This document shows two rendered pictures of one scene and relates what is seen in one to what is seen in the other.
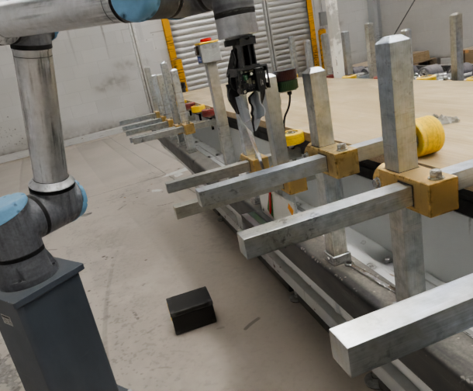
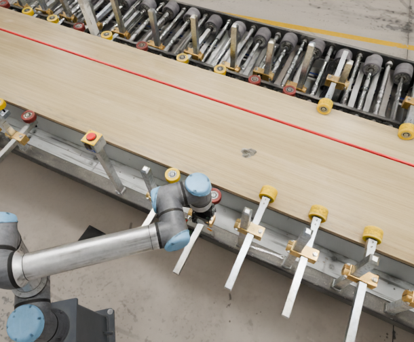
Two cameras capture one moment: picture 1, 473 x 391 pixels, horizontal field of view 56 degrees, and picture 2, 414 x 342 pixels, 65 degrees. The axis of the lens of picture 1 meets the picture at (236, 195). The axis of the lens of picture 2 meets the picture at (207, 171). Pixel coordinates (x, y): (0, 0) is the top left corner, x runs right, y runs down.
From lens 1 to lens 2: 137 cm
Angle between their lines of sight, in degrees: 52
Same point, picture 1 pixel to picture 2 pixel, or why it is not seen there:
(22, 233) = (50, 323)
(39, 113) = not seen: hidden behind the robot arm
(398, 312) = (351, 330)
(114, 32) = not seen: outside the picture
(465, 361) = (311, 277)
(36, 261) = (60, 323)
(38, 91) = not seen: hidden behind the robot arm
